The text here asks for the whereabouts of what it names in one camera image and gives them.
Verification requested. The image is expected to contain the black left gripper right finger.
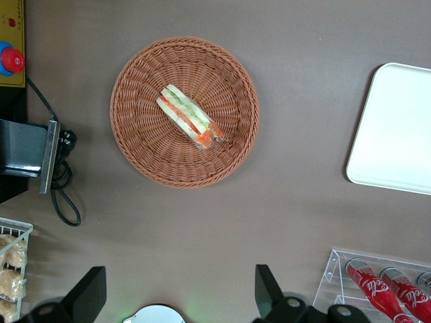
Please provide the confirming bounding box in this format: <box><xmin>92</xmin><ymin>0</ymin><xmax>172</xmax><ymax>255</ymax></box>
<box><xmin>252</xmin><ymin>264</ymin><xmax>366</xmax><ymax>323</ymax></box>

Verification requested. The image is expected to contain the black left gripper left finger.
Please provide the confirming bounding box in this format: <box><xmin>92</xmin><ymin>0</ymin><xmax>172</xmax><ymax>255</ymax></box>
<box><xmin>20</xmin><ymin>266</ymin><xmax>107</xmax><ymax>323</ymax></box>

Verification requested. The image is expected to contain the plastic-wrapped sandwich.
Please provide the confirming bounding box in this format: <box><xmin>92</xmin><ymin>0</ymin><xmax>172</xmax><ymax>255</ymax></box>
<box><xmin>156</xmin><ymin>83</ymin><xmax>226</xmax><ymax>151</ymax></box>

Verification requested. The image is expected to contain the round brown wicker basket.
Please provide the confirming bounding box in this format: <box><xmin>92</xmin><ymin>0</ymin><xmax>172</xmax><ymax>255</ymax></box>
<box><xmin>110</xmin><ymin>36</ymin><xmax>261</xmax><ymax>189</ymax></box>

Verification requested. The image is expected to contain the white rectangular plastic tray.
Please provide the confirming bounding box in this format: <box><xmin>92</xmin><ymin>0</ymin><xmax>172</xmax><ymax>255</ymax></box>
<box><xmin>345</xmin><ymin>62</ymin><xmax>431</xmax><ymax>195</ymax></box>

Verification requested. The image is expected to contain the clear acrylic bottle rack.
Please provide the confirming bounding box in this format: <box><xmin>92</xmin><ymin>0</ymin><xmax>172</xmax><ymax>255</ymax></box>
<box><xmin>312</xmin><ymin>248</ymin><xmax>431</xmax><ymax>323</ymax></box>

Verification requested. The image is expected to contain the bagged bread roll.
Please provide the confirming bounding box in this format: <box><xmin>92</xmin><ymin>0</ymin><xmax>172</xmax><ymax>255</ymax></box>
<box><xmin>0</xmin><ymin>268</ymin><xmax>26</xmax><ymax>301</ymax></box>
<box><xmin>0</xmin><ymin>298</ymin><xmax>18</xmax><ymax>323</ymax></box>
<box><xmin>0</xmin><ymin>234</ymin><xmax>28</xmax><ymax>268</ymax></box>

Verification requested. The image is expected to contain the red cola bottle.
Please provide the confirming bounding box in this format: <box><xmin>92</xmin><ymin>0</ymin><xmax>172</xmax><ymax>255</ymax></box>
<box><xmin>380</xmin><ymin>266</ymin><xmax>431</xmax><ymax>323</ymax></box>
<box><xmin>345</xmin><ymin>258</ymin><xmax>414</xmax><ymax>323</ymax></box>

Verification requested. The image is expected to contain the red emergency stop button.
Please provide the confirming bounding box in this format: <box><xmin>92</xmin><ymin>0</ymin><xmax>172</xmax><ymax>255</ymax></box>
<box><xmin>0</xmin><ymin>41</ymin><xmax>26</xmax><ymax>76</ymax></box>

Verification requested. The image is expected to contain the yellow emergency stop box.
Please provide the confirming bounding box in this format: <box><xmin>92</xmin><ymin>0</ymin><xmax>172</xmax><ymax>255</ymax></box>
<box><xmin>0</xmin><ymin>0</ymin><xmax>27</xmax><ymax>89</ymax></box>

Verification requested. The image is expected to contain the white wire basket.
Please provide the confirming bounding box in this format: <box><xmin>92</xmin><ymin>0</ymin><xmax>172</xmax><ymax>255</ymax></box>
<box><xmin>0</xmin><ymin>217</ymin><xmax>34</xmax><ymax>323</ymax></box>

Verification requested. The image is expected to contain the black power cable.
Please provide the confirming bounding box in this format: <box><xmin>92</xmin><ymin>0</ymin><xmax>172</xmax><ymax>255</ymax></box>
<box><xmin>26</xmin><ymin>76</ymin><xmax>82</xmax><ymax>227</ymax></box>

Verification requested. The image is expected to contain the grey metal bracket plate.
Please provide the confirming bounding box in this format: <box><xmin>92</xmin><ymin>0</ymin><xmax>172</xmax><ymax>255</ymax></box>
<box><xmin>38</xmin><ymin>120</ymin><xmax>62</xmax><ymax>195</ymax></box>

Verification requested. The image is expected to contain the black box-shaped mount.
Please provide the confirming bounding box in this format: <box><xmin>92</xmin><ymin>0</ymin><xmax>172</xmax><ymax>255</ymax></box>
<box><xmin>0</xmin><ymin>119</ymin><xmax>48</xmax><ymax>179</ymax></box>

